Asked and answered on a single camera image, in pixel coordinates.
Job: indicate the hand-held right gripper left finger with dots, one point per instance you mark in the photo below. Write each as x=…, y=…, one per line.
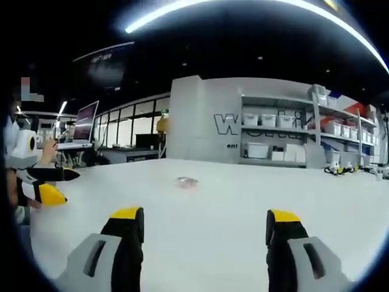
x=127, y=243

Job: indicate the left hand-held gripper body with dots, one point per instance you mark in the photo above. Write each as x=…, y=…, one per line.
x=22, y=149

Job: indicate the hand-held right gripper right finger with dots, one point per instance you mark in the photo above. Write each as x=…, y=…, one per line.
x=282, y=243

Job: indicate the clear resealable bag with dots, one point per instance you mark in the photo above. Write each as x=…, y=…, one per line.
x=185, y=183

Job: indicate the person's left hand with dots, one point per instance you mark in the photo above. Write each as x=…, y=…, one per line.
x=47, y=153

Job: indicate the white desk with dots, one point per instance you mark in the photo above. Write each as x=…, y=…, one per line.
x=74, y=146

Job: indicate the short ceiling light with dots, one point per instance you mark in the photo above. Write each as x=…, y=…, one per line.
x=62, y=108

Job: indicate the tilted computer monitor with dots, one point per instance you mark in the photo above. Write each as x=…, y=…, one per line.
x=86, y=121

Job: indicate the black counter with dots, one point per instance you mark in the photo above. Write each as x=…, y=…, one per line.
x=133, y=153

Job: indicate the spare grippers with yellow tips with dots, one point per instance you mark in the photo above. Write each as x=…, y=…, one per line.
x=337, y=168

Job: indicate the small black monitor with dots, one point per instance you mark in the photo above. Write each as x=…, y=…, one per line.
x=146, y=141

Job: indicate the dark hanging screen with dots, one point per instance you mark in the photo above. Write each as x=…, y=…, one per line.
x=106, y=67

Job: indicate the small white cup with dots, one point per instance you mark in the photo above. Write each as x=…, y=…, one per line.
x=379, y=177

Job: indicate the group of white storage bins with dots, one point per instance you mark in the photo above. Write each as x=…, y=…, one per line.
x=269, y=120

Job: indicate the yellow round object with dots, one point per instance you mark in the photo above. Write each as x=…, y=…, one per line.
x=162, y=124

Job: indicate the grey metal shelving rack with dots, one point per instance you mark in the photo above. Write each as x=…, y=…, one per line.
x=314, y=121

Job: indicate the white partition with letters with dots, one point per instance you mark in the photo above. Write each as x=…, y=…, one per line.
x=200, y=121

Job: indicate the red white blue sign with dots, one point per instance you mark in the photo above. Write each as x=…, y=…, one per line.
x=349, y=108

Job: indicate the long ceiling light strip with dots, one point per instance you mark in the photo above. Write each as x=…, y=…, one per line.
x=243, y=15

